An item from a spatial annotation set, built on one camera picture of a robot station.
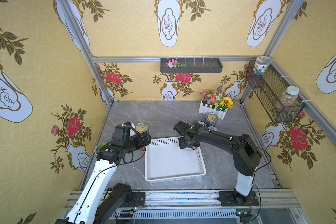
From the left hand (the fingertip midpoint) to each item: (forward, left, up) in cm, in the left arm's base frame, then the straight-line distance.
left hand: (140, 139), depth 76 cm
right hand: (+5, -29, -13) cm, 32 cm away
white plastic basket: (-5, -13, -20) cm, 25 cm away
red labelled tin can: (-9, -3, +6) cm, 11 cm away
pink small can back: (+15, -47, -13) cm, 51 cm away
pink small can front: (-1, -28, -12) cm, 30 cm away
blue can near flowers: (+20, -46, -9) cm, 51 cm away
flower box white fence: (+29, -48, -2) cm, 56 cm away
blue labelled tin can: (+14, +1, -9) cm, 17 cm away
